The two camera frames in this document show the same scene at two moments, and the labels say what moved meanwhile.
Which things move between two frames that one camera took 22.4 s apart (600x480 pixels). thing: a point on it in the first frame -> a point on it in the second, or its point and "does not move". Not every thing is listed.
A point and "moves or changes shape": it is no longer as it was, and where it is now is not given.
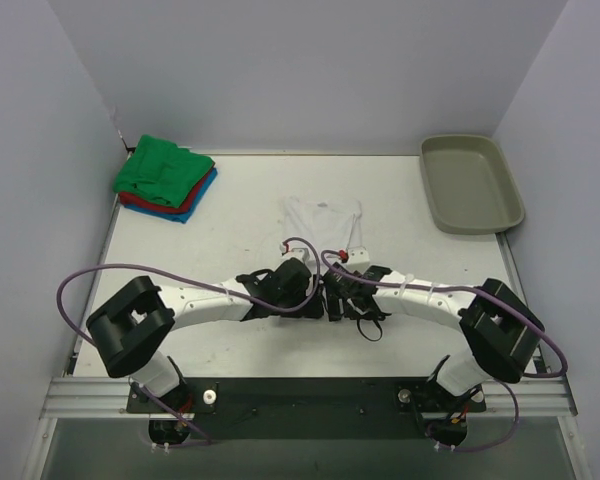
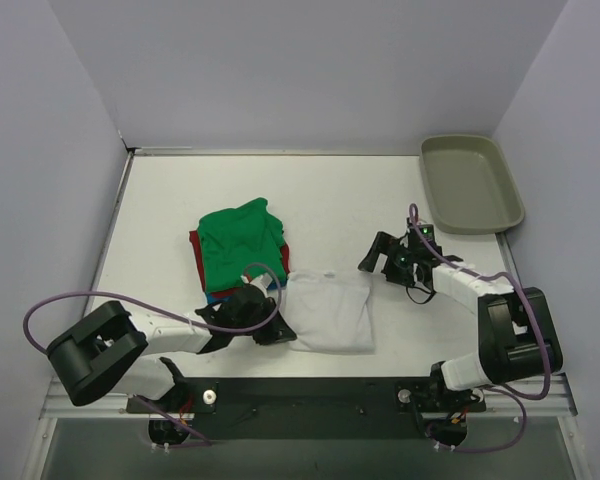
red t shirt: (130, 200) -> (195, 239)
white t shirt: (333, 226) -> (328, 311)
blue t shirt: (182, 216) moves or changes shape
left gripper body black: (313, 305) -> (262, 323)
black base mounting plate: (307, 409) does not move
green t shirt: (161, 171) -> (241, 241)
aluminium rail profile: (106, 398) does not move
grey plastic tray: (469, 185) does not move
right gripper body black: (333, 298) -> (389, 254)
